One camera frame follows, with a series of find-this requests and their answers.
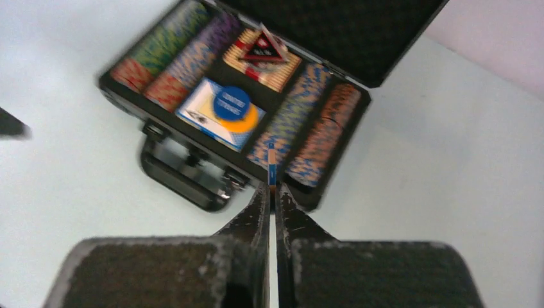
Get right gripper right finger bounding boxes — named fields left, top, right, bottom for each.
left=275, top=186, right=484, bottom=307

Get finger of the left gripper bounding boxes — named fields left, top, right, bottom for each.
left=0, top=108, right=31, bottom=139

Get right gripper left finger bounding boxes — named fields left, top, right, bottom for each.
left=44, top=184, right=270, bottom=307

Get grey poker chip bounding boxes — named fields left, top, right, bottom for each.
left=268, top=142, right=276, bottom=188

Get blue small blind button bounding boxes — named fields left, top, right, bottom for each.
left=212, top=86, right=251, bottom=121

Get black poker case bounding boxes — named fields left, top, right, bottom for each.
left=98, top=1, right=445, bottom=212

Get red card deck box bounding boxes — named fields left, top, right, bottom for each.
left=223, top=28, right=302, bottom=93

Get brown chip row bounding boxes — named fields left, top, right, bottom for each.
left=286, top=83, right=361, bottom=187

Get blue orange chip row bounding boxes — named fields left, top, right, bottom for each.
left=247, top=64, right=332, bottom=167

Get blue card deck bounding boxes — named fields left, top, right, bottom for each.
left=175, top=78, right=266, bottom=152

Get green chip row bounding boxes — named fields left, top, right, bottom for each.
left=110, top=1, right=210, bottom=92

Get purple blue chip row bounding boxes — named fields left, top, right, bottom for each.
left=144, top=12, right=241, bottom=112

